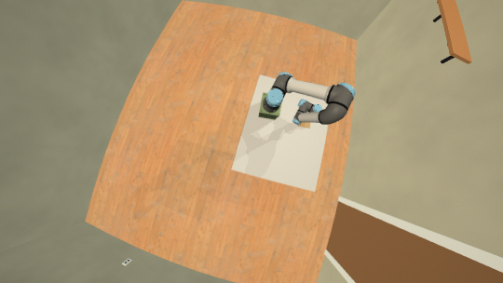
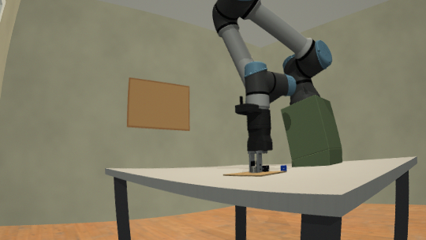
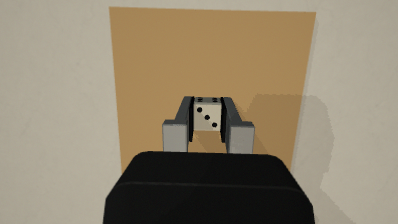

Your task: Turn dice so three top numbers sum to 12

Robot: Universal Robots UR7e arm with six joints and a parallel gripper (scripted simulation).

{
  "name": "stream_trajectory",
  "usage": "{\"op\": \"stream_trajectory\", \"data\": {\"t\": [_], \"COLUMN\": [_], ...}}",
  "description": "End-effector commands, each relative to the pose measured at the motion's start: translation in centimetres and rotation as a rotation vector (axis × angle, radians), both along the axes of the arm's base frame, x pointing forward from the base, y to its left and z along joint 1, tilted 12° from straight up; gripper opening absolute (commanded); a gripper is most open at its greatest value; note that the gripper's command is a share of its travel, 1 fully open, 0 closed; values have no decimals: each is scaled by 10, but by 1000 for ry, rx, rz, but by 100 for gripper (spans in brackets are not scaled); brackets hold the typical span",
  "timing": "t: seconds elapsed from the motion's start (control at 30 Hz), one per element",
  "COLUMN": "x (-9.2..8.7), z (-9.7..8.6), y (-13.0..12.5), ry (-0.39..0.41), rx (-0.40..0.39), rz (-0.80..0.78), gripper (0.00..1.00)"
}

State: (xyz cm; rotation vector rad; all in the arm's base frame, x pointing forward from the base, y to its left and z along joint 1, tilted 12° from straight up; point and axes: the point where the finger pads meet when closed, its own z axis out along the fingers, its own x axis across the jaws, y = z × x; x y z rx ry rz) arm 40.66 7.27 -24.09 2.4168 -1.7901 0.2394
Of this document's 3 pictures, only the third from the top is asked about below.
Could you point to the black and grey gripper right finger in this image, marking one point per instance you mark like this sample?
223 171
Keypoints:
237 135

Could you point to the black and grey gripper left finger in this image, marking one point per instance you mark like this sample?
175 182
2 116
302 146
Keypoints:
178 133

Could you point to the tan flat mat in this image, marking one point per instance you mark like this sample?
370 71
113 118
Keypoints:
258 58

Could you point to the white die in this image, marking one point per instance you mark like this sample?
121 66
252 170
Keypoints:
207 113

